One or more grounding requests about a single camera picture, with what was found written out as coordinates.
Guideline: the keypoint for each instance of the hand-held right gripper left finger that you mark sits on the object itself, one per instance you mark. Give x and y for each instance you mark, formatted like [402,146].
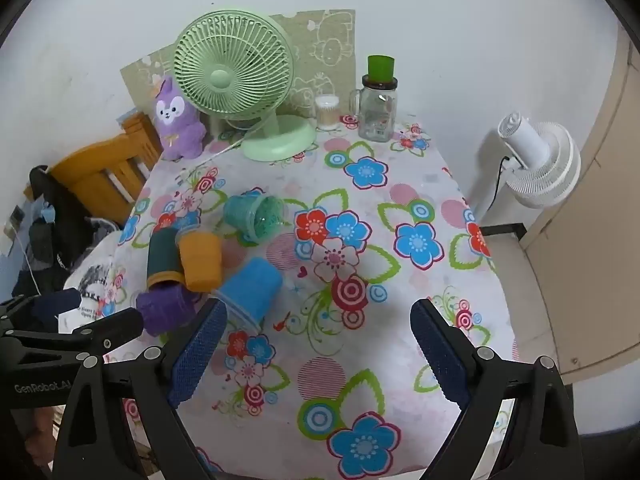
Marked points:
[197,355]

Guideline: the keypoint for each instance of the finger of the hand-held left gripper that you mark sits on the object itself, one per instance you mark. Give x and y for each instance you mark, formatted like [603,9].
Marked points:
[62,304]
[120,322]

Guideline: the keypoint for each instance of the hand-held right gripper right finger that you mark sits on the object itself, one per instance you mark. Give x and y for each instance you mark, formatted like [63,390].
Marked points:
[440,355]

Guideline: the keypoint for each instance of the blue plastic cup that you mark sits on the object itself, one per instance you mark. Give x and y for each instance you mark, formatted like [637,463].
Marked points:
[250,287]

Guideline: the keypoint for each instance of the purple plastic cup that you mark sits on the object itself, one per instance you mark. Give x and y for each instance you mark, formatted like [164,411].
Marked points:
[162,310]

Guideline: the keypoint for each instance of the dark green plastic cup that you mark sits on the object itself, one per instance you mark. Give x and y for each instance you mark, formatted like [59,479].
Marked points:
[162,257]

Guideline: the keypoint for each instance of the orange plastic cup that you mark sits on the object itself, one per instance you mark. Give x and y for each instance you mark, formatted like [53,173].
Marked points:
[200,260]

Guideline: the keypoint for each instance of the teal plastic cup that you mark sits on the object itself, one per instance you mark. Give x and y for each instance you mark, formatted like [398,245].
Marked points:
[250,212]

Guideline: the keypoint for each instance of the green cup lid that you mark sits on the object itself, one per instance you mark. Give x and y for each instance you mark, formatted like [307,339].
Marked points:
[381,67]

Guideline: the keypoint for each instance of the white plastic bag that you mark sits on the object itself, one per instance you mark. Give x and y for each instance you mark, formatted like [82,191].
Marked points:
[95,275]

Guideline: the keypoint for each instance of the dark clothes pile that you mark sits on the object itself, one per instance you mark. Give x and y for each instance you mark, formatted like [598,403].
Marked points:
[60,220]

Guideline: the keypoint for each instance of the floral tablecloth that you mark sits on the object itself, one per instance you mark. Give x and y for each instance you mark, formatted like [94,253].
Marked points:
[350,360]

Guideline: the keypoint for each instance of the black stand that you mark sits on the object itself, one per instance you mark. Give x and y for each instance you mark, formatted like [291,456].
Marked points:
[502,231]

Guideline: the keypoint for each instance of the orange wooden chair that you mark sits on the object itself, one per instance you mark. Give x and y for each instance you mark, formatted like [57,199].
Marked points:
[100,160]

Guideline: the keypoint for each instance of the beige door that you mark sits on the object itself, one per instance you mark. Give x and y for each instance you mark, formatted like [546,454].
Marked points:
[590,260]

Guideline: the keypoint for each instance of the purple plush toy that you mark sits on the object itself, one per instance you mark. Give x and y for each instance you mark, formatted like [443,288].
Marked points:
[175,115]

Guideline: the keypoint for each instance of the white standing fan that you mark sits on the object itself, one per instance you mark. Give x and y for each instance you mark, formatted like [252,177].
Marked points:
[545,160]

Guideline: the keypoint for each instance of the glass mug jar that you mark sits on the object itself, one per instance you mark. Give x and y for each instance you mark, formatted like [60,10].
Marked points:
[375,112]

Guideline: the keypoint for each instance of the clear cotton swab container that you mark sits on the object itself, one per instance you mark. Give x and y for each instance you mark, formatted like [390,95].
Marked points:
[327,112]

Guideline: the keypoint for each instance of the green desk fan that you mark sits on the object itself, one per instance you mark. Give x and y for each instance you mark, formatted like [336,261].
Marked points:
[232,75]

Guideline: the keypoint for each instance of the beige cartoon patterned board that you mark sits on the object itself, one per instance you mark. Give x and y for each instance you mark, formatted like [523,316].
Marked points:
[325,45]

